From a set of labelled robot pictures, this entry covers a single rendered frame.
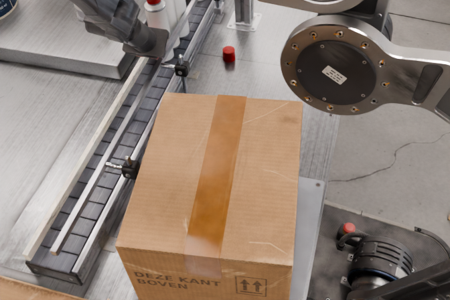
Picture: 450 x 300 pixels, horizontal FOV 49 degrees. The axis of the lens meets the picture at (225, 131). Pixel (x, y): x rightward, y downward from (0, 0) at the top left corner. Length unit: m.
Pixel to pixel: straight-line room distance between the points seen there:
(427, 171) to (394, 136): 0.21
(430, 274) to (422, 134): 1.21
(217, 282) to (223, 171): 0.16
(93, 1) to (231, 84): 0.47
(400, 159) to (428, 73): 1.43
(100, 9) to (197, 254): 0.51
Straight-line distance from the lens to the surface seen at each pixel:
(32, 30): 1.53
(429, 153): 2.32
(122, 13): 1.02
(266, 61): 1.36
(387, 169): 2.21
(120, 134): 1.04
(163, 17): 1.22
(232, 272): 0.70
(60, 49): 1.43
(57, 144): 1.25
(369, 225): 1.76
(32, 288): 1.05
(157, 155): 0.78
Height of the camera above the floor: 1.71
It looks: 48 degrees down
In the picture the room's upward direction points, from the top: 4 degrees counter-clockwise
